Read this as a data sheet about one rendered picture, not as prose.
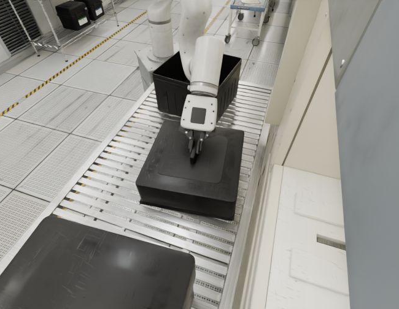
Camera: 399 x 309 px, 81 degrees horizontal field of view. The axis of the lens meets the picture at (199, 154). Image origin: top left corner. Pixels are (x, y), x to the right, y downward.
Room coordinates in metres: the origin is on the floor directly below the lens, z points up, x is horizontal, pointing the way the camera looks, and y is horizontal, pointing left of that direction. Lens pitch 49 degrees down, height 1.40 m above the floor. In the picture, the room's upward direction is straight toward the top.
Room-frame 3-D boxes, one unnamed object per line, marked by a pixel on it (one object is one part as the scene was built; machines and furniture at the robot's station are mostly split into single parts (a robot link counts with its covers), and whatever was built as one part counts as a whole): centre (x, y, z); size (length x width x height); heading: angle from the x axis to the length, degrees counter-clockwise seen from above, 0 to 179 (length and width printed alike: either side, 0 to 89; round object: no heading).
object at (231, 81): (0.89, 0.00, 0.85); 0.28 x 0.28 x 0.17; 63
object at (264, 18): (3.63, -0.72, 0.24); 0.97 x 0.52 x 0.48; 164
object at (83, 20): (3.35, 1.62, 0.31); 0.30 x 0.28 x 0.26; 157
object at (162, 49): (1.34, 0.21, 0.85); 0.19 x 0.19 x 0.18
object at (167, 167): (0.48, 0.01, 0.83); 0.29 x 0.29 x 0.13; 78
